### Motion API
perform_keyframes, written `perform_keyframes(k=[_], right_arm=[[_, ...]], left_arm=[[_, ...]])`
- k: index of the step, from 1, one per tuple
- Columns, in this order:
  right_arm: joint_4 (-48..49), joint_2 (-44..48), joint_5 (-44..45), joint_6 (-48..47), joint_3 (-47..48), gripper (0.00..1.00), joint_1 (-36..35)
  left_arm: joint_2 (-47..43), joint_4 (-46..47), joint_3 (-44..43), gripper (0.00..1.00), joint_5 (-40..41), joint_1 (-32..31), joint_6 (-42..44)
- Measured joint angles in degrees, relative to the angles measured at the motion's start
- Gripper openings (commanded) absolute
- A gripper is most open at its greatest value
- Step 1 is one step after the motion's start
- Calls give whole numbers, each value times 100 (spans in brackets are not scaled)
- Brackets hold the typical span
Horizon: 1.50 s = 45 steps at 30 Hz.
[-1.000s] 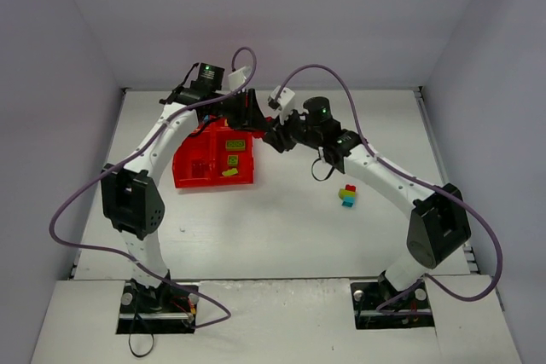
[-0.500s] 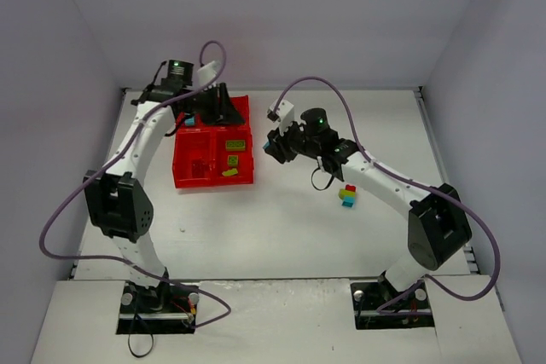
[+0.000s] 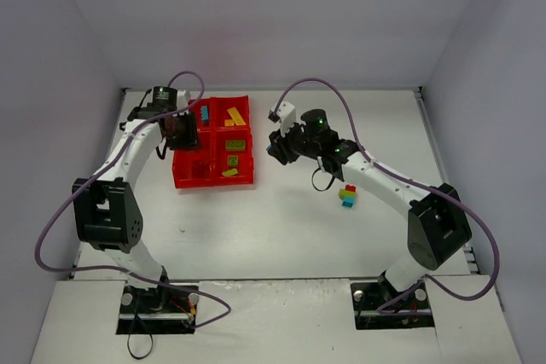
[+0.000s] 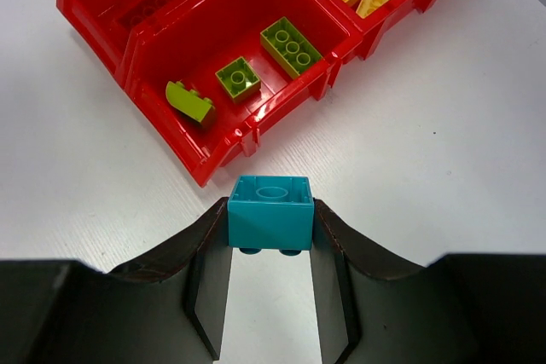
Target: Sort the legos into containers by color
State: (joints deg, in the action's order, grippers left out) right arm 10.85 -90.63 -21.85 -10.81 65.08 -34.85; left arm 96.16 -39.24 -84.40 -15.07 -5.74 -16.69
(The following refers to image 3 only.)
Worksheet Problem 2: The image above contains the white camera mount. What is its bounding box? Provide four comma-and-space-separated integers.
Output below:
177, 90, 191, 109
268, 101, 296, 137

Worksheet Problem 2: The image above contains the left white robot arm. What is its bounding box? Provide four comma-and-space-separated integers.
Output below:
73, 86, 198, 291

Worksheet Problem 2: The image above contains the red four-compartment bin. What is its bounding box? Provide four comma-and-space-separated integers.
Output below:
171, 95, 254, 189

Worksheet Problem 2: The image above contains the yellow long lego brick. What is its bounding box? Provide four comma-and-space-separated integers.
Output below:
224, 110, 236, 127

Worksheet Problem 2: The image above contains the red curved lego brick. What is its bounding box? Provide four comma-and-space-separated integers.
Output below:
191, 160, 211, 179

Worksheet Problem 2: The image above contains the green curved lego piece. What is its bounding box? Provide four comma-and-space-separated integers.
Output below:
222, 168, 239, 177

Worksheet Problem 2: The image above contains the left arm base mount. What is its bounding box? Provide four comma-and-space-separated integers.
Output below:
116, 285, 200, 335

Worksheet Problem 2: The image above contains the blue long lego brick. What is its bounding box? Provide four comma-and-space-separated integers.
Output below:
200, 106, 210, 124

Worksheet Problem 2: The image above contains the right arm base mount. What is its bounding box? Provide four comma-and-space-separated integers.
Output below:
350, 280, 435, 331

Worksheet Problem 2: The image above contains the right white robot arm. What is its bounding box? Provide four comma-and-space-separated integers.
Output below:
267, 103, 472, 292

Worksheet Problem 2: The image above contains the green lego brick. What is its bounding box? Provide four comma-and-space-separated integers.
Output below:
225, 139, 247, 152

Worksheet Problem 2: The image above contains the green red blue lego cluster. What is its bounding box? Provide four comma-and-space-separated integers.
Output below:
338, 184, 357, 208

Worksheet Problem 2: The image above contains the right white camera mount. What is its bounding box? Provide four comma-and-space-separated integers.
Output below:
268, 101, 296, 137

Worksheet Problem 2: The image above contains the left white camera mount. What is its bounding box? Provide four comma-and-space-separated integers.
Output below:
177, 90, 191, 109

